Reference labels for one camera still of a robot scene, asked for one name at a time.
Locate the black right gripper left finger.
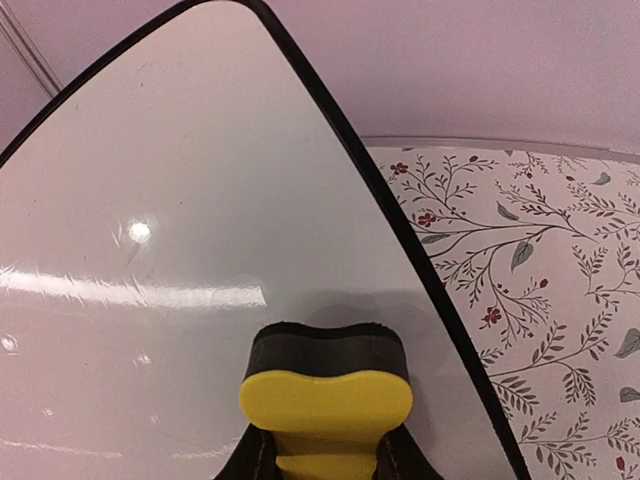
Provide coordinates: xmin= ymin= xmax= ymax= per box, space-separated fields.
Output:
xmin=214 ymin=424 xmax=280 ymax=480

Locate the yellow black whiteboard eraser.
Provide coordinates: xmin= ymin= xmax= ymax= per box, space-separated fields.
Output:
xmin=239 ymin=322 xmax=413 ymax=479

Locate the white whiteboard black frame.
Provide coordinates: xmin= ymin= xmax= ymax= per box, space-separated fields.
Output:
xmin=1 ymin=1 xmax=529 ymax=479

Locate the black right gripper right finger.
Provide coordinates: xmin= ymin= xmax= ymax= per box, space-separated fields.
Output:
xmin=372 ymin=424 xmax=444 ymax=480

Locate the aluminium corner post left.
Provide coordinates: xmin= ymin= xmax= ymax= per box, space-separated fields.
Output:
xmin=1 ymin=1 xmax=63 ymax=98

